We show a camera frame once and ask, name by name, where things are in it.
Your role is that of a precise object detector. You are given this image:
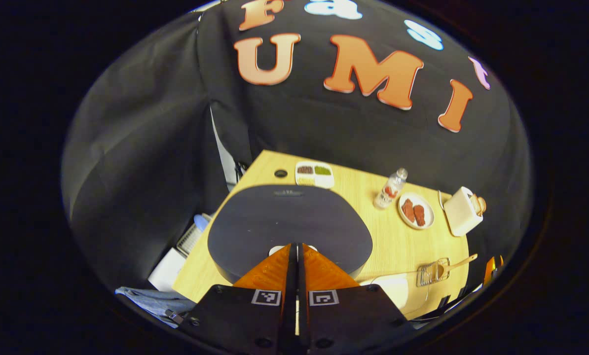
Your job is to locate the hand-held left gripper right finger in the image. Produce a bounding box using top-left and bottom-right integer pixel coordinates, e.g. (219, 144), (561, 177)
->
(297, 243), (413, 355)

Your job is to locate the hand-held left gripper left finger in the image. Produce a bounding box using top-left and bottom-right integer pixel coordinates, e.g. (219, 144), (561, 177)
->
(184, 243), (297, 355)

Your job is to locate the wooden spoon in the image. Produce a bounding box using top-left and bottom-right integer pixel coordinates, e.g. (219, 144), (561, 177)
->
(435, 253), (479, 282)

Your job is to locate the dark grey rice cooker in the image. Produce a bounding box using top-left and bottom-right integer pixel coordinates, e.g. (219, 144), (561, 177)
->
(207, 185), (373, 284)

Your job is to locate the white toaster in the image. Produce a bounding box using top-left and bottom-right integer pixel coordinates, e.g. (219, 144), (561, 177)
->
(443, 186), (484, 237)

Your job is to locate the white round plate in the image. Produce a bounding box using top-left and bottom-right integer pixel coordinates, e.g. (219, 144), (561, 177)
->
(398, 192), (435, 230)

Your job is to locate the white box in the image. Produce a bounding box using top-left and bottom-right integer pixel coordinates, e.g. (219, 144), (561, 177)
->
(148, 247), (186, 291)

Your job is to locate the person's blue jeans leg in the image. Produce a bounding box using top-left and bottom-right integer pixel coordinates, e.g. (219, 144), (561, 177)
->
(115, 287), (196, 328)

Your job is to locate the clear plastic drink bottle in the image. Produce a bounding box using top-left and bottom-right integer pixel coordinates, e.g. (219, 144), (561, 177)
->
(373, 168), (408, 210)

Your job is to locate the white divided bean dish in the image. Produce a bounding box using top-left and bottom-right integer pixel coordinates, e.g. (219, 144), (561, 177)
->
(295, 161), (335, 189)

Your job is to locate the black backdrop cloth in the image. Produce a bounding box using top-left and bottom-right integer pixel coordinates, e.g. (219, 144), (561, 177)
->
(62, 0), (534, 296)

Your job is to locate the wire basket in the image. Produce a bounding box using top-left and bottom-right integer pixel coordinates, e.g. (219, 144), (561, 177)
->
(176, 222), (206, 254)

